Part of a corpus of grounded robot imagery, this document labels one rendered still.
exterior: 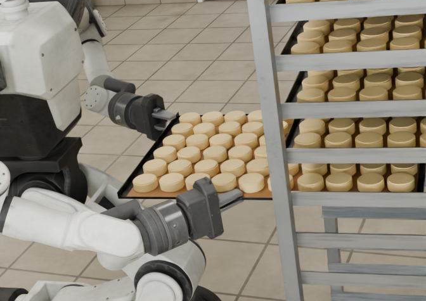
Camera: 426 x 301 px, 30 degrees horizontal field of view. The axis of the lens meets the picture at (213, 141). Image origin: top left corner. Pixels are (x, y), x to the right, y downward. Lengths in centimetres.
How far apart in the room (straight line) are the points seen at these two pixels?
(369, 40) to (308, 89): 15
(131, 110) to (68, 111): 23
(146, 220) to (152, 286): 44
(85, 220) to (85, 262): 151
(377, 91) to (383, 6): 18
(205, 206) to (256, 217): 150
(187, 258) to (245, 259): 87
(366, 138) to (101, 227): 50
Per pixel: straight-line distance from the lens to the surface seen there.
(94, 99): 206
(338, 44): 142
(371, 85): 148
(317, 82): 150
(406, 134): 148
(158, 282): 186
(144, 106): 193
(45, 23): 176
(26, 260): 304
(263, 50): 135
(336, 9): 134
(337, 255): 207
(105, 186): 192
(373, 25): 150
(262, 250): 279
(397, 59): 136
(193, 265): 191
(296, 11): 135
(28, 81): 169
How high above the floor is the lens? 153
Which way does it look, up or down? 25 degrees down
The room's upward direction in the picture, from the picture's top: 9 degrees counter-clockwise
